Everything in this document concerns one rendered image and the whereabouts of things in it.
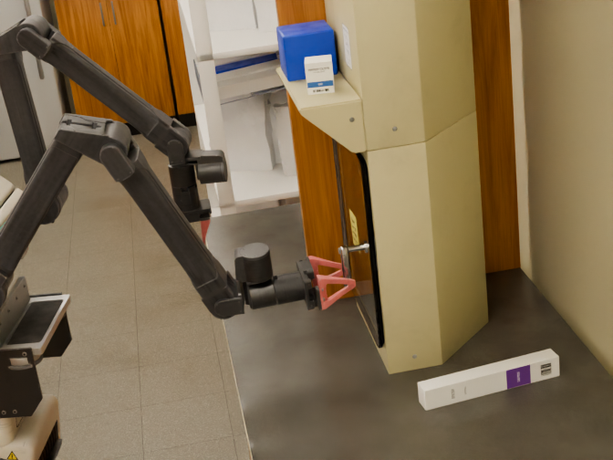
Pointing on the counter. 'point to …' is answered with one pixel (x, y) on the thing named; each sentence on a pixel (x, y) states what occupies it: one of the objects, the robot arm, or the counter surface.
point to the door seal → (374, 249)
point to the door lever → (348, 257)
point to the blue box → (304, 47)
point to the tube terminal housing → (420, 170)
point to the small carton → (319, 75)
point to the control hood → (331, 110)
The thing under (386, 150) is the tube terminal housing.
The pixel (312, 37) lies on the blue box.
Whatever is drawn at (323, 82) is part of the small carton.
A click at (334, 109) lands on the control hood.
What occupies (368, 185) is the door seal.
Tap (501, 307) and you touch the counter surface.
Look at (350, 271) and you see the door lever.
